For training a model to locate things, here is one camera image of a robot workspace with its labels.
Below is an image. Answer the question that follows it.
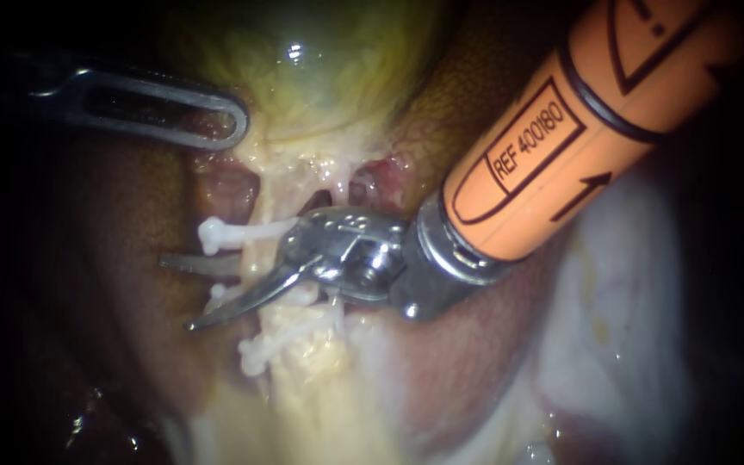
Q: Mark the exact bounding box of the left arm instrument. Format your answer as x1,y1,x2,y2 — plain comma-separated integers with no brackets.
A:
3,50,86,121

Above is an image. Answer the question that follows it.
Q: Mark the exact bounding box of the right arm instrument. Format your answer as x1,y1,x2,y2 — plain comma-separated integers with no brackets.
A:
279,190,520,323

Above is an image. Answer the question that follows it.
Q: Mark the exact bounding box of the left arm instrument jaw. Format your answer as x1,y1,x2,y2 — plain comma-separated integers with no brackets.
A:
28,66,251,152

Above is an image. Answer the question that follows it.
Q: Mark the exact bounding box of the right arm instrument jaw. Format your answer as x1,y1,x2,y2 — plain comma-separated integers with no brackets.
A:
158,252,245,279
183,254,323,332

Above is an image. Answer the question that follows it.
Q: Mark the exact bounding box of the gallbladder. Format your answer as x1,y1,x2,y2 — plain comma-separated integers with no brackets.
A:
170,0,452,171

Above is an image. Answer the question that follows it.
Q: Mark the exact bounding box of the thin tube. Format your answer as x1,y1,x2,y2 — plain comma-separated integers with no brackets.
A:
329,164,355,209
239,161,299,324

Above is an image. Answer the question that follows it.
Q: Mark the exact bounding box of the white clip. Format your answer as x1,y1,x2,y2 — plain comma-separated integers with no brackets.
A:
238,313,342,378
206,282,320,313
196,215,301,255

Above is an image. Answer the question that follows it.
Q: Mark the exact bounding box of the pale fatty tissue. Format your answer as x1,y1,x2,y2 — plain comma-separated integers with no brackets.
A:
518,166,693,465
198,139,412,214
184,303,413,465

